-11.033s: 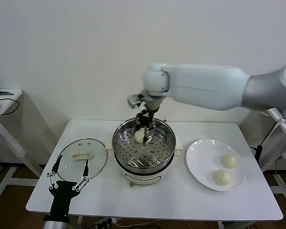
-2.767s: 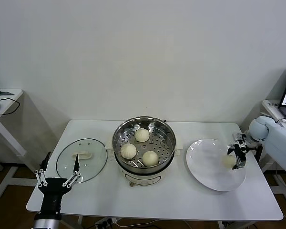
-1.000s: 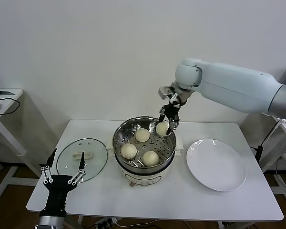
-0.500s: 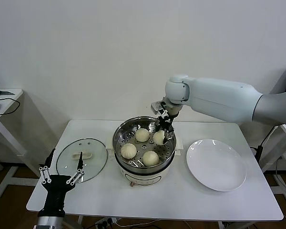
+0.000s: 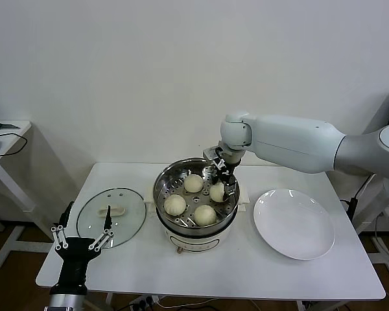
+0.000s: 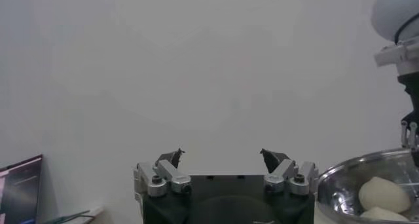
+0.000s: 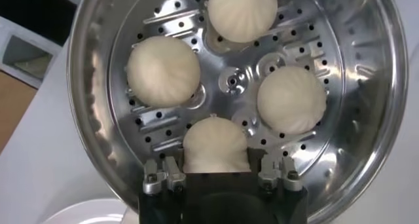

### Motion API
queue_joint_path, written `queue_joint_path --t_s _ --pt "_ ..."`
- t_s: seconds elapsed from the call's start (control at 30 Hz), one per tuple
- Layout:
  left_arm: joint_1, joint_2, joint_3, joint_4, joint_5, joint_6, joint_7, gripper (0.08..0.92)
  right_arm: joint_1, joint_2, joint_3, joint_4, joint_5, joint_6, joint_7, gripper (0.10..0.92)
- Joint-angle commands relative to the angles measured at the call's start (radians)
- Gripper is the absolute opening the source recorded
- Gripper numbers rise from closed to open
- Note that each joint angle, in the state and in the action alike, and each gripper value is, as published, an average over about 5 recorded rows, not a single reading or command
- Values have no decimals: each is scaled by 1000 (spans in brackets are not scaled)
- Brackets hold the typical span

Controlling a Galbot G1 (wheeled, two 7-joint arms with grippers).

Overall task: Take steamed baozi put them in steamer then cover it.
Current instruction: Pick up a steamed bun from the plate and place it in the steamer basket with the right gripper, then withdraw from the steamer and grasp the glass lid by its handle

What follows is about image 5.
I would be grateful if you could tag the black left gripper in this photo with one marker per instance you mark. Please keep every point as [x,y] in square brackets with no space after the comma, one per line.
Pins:
[76,252]

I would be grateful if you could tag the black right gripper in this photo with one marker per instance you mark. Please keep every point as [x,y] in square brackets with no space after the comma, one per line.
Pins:
[227,173]

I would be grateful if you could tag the white steamed baozi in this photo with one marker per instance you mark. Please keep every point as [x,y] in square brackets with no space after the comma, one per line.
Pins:
[217,193]
[205,215]
[174,205]
[193,183]

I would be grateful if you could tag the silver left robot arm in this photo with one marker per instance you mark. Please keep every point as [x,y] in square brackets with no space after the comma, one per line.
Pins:
[66,303]

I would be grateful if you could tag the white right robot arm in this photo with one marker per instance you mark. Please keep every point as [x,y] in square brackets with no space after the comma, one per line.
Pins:
[295,142]

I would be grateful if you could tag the stainless steel steamer basket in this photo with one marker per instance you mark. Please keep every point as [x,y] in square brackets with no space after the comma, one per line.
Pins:
[168,181]

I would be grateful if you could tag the cream electric cooker base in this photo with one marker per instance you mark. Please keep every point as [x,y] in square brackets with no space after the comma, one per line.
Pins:
[194,241]

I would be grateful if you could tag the white table leg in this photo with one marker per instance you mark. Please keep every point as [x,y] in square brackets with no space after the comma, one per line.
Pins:
[303,306]
[109,303]

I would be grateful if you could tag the white round plate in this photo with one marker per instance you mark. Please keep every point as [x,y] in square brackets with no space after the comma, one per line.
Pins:
[295,223]

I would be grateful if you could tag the white power strip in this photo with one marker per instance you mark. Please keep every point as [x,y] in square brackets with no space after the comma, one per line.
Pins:
[146,303]

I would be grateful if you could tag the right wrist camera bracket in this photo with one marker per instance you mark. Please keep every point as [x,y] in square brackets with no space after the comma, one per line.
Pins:
[212,154]

